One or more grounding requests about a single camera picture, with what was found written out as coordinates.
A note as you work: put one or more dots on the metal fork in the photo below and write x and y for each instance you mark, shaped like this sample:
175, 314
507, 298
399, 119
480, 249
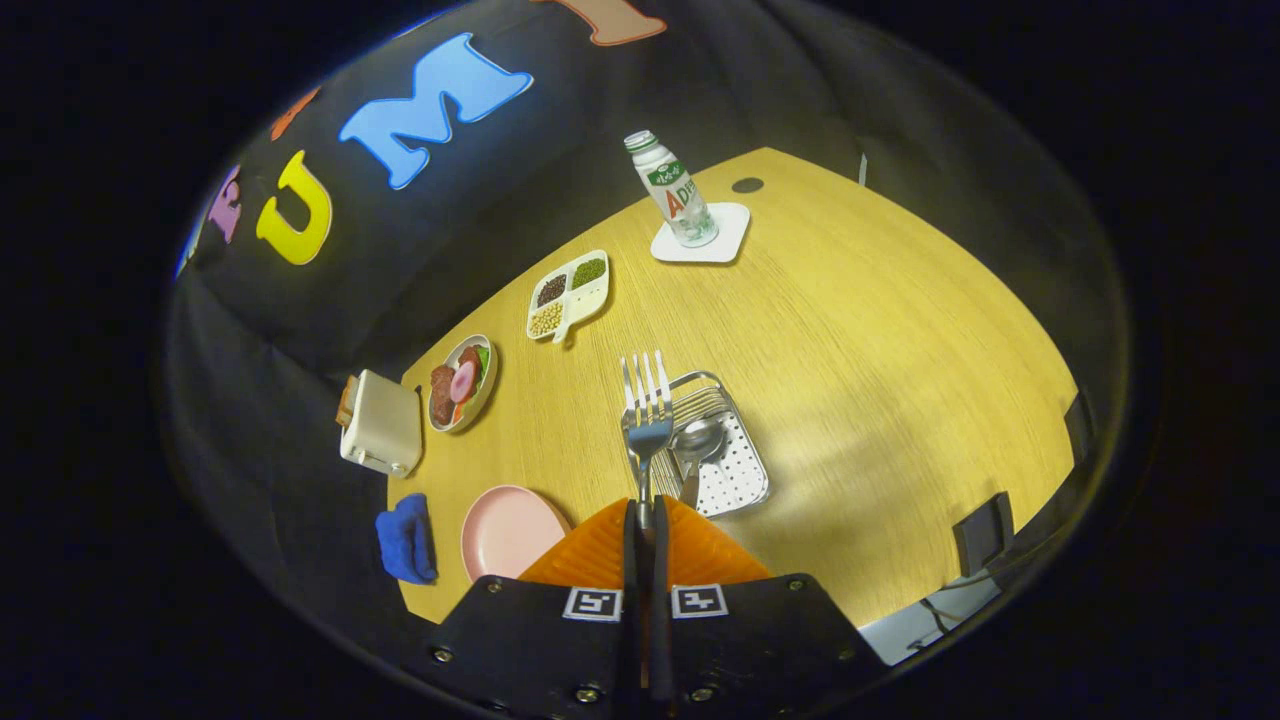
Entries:
648, 435

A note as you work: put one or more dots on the pink plate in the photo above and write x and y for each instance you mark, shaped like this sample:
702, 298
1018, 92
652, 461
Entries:
510, 535

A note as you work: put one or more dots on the metal spoon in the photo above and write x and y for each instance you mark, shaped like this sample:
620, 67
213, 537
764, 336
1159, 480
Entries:
697, 437

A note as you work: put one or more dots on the white toaster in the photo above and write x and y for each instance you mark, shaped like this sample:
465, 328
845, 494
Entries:
385, 425

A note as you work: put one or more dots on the black backdrop cloth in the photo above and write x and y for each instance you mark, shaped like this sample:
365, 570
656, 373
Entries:
900, 100

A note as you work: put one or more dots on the plastic drink bottle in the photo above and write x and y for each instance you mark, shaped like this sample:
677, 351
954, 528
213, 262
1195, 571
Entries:
680, 195

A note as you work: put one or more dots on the black bracket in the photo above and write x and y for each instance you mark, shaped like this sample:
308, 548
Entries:
983, 535
1080, 425

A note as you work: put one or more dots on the plate of meat slices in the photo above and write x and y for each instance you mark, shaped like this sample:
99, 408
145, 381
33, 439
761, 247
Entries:
458, 385

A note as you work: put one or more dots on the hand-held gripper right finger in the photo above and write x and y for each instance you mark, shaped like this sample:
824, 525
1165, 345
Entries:
760, 630

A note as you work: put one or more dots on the white square coaster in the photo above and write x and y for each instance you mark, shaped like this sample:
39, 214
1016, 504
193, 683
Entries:
735, 238

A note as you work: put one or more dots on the metal drying rack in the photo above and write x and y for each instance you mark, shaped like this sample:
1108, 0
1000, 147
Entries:
735, 470

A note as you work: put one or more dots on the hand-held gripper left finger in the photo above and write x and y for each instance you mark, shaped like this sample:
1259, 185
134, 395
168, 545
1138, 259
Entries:
520, 640

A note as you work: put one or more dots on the blue cloth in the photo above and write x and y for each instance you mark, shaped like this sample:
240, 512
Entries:
405, 540

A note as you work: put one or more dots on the white divided bean dish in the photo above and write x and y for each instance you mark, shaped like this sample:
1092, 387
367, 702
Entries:
565, 300

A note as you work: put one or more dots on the toast slice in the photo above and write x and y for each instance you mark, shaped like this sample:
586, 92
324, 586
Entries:
346, 400

